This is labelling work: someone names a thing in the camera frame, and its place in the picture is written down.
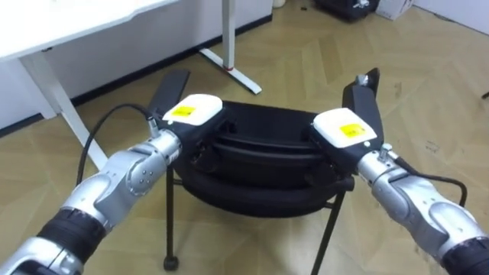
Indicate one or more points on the white cardboard box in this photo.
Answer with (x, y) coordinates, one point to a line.
(395, 7)

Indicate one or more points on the black case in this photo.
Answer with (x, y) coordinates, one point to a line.
(344, 8)

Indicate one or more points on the black chair with armrests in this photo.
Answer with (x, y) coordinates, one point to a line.
(263, 168)

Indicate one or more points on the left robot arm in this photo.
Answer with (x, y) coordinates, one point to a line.
(114, 183)

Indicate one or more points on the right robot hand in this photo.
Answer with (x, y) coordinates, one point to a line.
(344, 130)

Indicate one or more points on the white desk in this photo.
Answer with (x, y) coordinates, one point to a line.
(57, 23)

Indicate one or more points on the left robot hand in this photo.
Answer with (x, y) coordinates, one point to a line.
(193, 110)

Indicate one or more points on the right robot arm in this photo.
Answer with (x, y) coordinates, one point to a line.
(420, 202)

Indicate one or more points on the white round container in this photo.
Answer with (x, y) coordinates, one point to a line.
(279, 2)

